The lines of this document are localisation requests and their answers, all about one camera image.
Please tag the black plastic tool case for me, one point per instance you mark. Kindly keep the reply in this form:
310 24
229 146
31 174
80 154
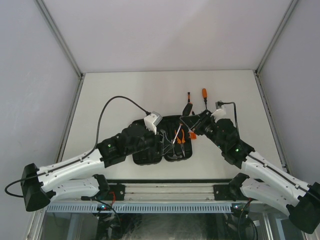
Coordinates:
170 124

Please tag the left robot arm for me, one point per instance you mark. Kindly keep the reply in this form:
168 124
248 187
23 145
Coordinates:
38 183

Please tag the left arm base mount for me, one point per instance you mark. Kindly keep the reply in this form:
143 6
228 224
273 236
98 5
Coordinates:
104 191

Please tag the small black precision screwdriver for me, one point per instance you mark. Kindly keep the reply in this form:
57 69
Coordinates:
188 98

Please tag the black handled long tool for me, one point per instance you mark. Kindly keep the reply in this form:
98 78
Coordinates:
176 152

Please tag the orange black needle-nose pliers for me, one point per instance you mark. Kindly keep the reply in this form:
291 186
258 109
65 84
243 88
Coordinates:
180 139

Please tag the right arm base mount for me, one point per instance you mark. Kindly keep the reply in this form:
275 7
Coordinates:
231 191

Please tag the grey slotted cable duct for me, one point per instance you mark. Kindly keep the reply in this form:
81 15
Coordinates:
141 208

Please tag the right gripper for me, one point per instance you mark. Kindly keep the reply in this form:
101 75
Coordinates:
191 121

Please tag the black orange handled screwdriver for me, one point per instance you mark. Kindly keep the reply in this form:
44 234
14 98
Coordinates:
187 109

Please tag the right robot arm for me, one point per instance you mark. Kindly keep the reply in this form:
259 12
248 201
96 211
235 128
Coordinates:
258 178

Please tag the aluminium frame rail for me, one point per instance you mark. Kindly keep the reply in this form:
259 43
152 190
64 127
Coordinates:
170 192

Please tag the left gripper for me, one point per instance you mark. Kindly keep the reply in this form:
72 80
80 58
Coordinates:
157 147

